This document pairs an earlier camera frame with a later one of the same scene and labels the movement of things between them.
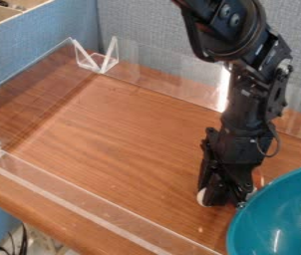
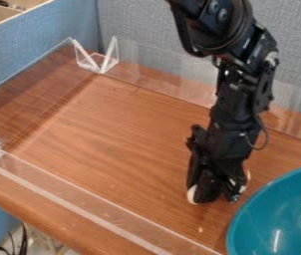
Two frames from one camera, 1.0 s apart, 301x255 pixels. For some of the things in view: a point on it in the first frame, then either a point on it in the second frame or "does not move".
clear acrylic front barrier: (109, 214) does not move
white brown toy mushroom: (200, 196) -> (241, 190)
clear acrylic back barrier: (201, 82) does not move
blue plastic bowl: (279, 220) does not move
